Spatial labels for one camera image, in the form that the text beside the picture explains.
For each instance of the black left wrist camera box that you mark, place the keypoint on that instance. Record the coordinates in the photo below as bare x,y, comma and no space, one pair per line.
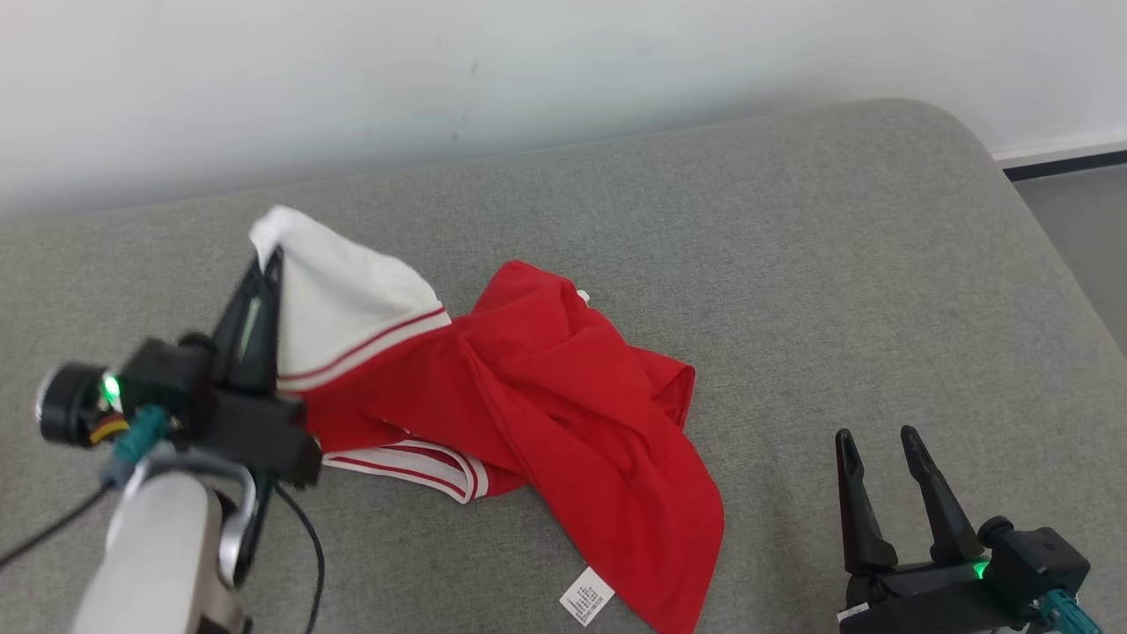
167,374

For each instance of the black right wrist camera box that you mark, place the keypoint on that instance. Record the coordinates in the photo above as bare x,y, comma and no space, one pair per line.
1039,559

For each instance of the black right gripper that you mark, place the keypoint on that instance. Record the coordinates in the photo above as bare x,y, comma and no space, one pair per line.
924,599

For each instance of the grey fabric sofa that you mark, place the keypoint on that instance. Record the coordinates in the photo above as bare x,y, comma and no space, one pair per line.
792,264

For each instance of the red jersey with white sleeves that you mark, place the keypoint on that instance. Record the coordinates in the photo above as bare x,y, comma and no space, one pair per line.
546,379

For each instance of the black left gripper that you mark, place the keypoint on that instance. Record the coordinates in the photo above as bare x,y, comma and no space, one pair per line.
264,431

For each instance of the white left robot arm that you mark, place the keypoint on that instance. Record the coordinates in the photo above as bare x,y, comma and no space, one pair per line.
158,546

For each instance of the white and black baseboard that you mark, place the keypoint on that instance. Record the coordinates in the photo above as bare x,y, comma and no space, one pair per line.
1057,151

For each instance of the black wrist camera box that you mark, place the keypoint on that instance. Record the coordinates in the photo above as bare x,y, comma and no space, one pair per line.
1039,559
167,374

